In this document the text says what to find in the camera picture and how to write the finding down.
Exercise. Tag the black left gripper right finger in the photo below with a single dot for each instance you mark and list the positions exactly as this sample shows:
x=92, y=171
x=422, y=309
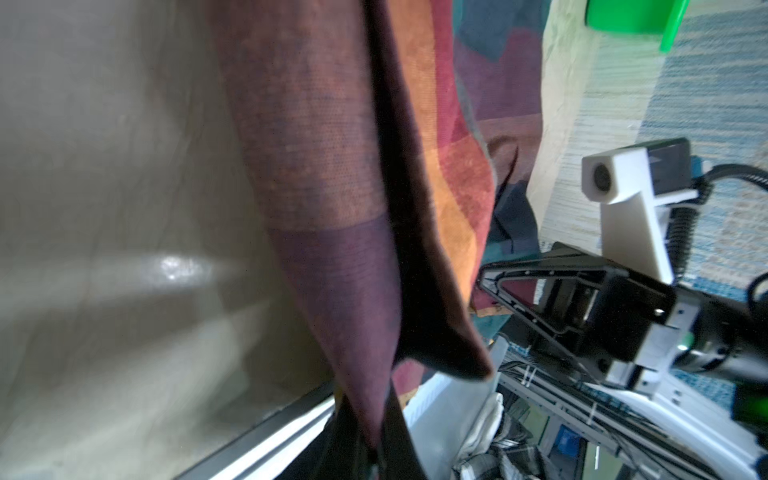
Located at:
x=396, y=457

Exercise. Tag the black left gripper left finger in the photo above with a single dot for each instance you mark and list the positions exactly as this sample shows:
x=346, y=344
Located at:
x=339, y=452

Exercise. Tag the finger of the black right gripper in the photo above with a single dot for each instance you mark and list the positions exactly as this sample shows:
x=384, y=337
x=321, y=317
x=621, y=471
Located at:
x=567, y=296

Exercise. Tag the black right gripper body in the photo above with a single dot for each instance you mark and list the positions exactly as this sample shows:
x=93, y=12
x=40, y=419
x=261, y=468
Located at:
x=630, y=329

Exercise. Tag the multicolour plaid long sleeve shirt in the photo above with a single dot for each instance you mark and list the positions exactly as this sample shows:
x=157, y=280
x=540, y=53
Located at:
x=376, y=135

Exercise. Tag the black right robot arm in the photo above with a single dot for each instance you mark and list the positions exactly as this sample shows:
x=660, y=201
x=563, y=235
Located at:
x=729, y=343

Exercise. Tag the green plastic laundry basket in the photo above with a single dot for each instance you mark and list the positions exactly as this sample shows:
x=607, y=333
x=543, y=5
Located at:
x=661, y=18

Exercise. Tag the aluminium front rail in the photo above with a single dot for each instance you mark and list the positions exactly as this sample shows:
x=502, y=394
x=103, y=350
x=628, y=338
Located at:
x=267, y=438

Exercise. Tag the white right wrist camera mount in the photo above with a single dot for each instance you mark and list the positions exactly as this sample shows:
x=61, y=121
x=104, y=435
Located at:
x=636, y=188

